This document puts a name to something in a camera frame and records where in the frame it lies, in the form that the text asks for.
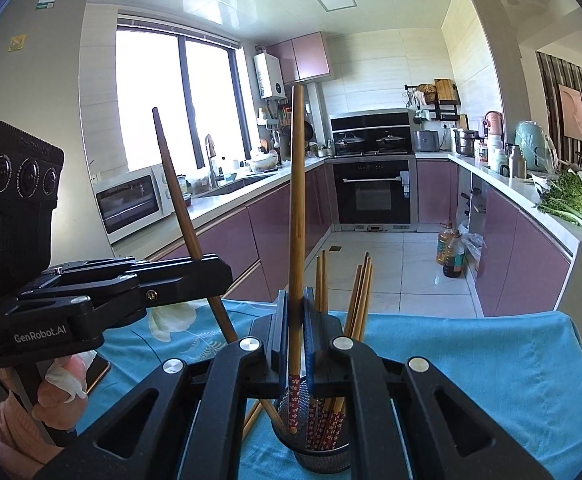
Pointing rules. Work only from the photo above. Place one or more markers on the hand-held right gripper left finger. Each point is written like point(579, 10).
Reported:
point(282, 345)

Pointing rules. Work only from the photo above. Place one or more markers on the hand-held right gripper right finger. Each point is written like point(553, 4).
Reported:
point(309, 350)

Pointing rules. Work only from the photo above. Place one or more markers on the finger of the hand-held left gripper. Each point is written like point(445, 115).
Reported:
point(186, 280)
point(96, 267)

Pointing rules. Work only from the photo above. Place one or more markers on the bundle of wooden chopsticks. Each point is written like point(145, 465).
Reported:
point(363, 290)

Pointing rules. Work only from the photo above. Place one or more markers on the black mesh utensil holder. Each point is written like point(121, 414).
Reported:
point(321, 460)

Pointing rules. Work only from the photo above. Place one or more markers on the person's left hand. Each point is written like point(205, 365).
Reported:
point(53, 402)

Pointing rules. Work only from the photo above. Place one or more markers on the white microwave oven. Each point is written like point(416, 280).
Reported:
point(128, 205)

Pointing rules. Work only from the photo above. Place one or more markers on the purple kitchen base cabinets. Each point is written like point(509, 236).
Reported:
point(251, 230)
point(516, 255)

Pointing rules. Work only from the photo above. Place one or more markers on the dark smartphone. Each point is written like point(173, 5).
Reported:
point(98, 372)

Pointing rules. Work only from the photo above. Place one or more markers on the grey refrigerator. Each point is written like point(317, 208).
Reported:
point(46, 110)

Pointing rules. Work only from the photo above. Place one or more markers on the kitchen sink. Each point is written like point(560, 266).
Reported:
point(233, 185)

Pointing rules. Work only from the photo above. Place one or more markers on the steel kitchen faucet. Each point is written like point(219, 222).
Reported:
point(212, 160)

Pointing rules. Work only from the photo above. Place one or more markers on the bowl on counter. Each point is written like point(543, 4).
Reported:
point(262, 162)

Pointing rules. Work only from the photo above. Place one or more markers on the blue floral tablecloth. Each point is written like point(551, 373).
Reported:
point(471, 360)

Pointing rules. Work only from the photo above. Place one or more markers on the built-in black oven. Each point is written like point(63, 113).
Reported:
point(371, 195)

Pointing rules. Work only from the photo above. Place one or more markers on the dark liquid bottle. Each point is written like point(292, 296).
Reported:
point(455, 262)

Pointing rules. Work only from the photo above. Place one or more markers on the yellow oil bottle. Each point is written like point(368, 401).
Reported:
point(445, 245)

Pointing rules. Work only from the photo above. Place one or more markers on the kitchen window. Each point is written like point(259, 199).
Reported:
point(151, 100)

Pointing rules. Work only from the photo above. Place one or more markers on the clear plastic bag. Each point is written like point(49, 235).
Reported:
point(473, 250)

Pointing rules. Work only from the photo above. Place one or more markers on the lidded cooking pot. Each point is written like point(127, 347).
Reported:
point(391, 141)
point(349, 142)

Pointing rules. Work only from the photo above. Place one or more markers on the black integrated cooker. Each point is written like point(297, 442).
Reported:
point(371, 122)

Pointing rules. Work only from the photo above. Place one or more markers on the silver countertop appliance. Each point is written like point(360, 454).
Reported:
point(427, 141)

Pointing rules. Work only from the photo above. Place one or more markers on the steel stock pot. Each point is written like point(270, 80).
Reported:
point(465, 142)

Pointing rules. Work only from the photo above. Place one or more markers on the white container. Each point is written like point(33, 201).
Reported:
point(497, 155)

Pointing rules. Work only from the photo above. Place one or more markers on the steel thermos bottle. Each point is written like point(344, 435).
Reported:
point(517, 162)

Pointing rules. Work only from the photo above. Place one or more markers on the pink kettle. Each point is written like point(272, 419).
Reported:
point(494, 122)

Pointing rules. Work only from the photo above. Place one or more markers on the green leafy vegetables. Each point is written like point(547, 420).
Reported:
point(571, 200)

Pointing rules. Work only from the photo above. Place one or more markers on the teal appliance with clear dome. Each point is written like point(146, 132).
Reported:
point(533, 145)

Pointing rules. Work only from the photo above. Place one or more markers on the dark slatted screen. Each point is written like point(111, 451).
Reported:
point(548, 90)

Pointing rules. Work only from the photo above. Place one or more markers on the white wall water heater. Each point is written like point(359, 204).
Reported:
point(269, 75)

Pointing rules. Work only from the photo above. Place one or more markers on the purple wall cabinet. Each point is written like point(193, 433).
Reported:
point(306, 57)

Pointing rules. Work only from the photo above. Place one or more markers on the wall rack with cutting boards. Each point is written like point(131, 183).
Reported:
point(436, 97)

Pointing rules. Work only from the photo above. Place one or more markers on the framed wall picture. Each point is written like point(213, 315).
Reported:
point(572, 110)

